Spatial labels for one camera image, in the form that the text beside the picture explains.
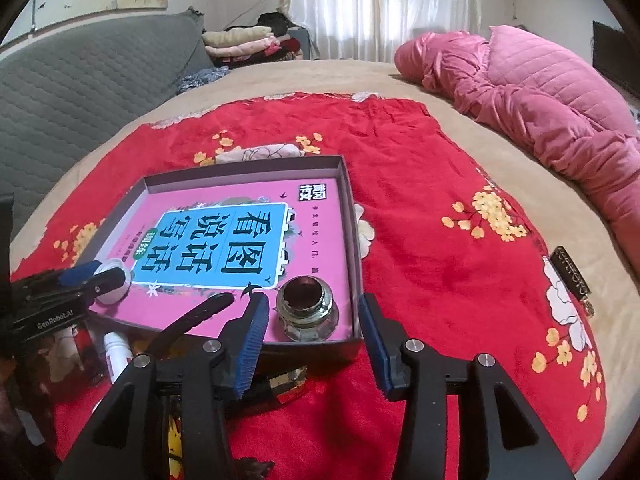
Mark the black clothes heap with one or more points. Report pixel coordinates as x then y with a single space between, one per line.
274 22

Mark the grey quilted headboard cover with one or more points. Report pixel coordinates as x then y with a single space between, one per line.
75 100

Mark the beige bed sheet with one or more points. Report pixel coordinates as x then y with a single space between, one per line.
350 77

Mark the metal flange nut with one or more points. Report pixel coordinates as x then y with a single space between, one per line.
307 325

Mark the white curtain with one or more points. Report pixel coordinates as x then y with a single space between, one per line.
375 10

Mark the dark red folded clothes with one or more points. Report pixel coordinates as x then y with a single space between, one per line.
290 47

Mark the pink folded cloth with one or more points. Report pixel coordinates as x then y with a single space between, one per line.
245 49

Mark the white earbuds case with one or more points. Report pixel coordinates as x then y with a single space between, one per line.
128 288

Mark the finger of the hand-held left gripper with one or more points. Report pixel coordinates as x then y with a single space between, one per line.
82 272
107 282

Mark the black television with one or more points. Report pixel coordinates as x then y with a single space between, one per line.
607 55

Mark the beige folded blanket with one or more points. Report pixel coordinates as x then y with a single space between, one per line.
235 36

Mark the red floral blanket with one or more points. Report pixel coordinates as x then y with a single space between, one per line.
425 210

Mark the pink quilted duvet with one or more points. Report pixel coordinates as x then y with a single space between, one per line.
525 100

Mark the white medicine bottle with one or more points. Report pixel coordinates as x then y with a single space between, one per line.
117 355

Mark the grey cardboard box tray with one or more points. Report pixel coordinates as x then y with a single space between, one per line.
240 167

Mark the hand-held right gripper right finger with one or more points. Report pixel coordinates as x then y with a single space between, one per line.
375 345

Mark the pink book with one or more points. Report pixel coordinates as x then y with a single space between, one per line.
310 240

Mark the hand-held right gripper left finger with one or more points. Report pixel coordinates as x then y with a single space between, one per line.
252 340

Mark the blue patterned cloth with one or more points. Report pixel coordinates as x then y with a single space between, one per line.
202 79

